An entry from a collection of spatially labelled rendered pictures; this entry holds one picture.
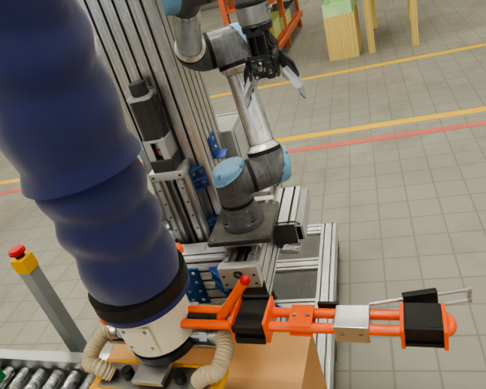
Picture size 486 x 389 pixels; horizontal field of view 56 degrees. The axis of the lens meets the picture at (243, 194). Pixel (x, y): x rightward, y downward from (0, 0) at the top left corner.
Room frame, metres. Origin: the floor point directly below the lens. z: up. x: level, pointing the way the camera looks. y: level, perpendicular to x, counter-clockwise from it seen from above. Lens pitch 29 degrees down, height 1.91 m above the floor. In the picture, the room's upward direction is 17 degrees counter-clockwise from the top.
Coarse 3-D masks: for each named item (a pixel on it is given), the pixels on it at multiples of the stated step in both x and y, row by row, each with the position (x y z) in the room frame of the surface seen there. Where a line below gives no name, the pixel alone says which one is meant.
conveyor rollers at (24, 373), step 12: (12, 372) 1.52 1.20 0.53; (24, 372) 1.49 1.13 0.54; (36, 372) 1.46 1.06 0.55; (60, 372) 1.43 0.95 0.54; (72, 372) 1.40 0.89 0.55; (0, 384) 1.46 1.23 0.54; (12, 384) 1.43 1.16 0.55; (36, 384) 1.40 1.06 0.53; (48, 384) 1.37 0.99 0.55; (72, 384) 1.34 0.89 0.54; (84, 384) 1.31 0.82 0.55
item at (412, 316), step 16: (400, 304) 0.64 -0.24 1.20; (416, 304) 0.63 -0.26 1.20; (432, 304) 0.62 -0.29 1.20; (400, 320) 0.60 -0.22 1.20; (416, 320) 0.59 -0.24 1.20; (432, 320) 0.58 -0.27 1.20; (400, 336) 0.58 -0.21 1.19; (416, 336) 0.58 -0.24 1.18; (432, 336) 0.57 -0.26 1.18; (448, 336) 0.55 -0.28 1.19
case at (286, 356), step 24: (288, 336) 0.89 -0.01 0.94; (192, 360) 0.90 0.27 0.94; (240, 360) 0.85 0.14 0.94; (264, 360) 0.83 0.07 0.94; (288, 360) 0.81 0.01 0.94; (312, 360) 0.83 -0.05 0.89; (240, 384) 0.78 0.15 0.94; (264, 384) 0.76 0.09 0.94; (288, 384) 0.74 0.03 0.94; (312, 384) 0.79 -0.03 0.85
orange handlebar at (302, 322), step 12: (192, 312) 0.82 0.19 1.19; (204, 312) 0.81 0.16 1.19; (216, 312) 0.79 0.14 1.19; (276, 312) 0.74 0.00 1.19; (288, 312) 0.73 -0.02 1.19; (300, 312) 0.71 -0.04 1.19; (312, 312) 0.70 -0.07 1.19; (324, 312) 0.69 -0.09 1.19; (372, 312) 0.66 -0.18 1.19; (384, 312) 0.65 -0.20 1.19; (396, 312) 0.64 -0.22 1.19; (192, 324) 0.78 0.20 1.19; (204, 324) 0.76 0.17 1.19; (216, 324) 0.75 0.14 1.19; (276, 324) 0.70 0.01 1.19; (288, 324) 0.69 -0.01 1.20; (300, 324) 0.68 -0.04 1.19; (312, 324) 0.67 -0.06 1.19; (324, 324) 0.66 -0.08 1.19; (372, 324) 0.63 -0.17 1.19; (456, 324) 0.57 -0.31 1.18; (312, 336) 0.66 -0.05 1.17; (396, 336) 0.60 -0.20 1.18
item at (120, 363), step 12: (108, 360) 0.86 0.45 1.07; (120, 360) 0.85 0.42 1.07; (132, 360) 0.84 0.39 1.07; (120, 372) 0.81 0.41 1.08; (132, 372) 0.78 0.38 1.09; (180, 372) 0.73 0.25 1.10; (192, 372) 0.74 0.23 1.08; (228, 372) 0.73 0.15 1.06; (96, 384) 0.80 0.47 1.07; (108, 384) 0.78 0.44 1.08; (120, 384) 0.77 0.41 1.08; (132, 384) 0.76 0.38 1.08; (168, 384) 0.73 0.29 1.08; (180, 384) 0.72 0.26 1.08; (216, 384) 0.70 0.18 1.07
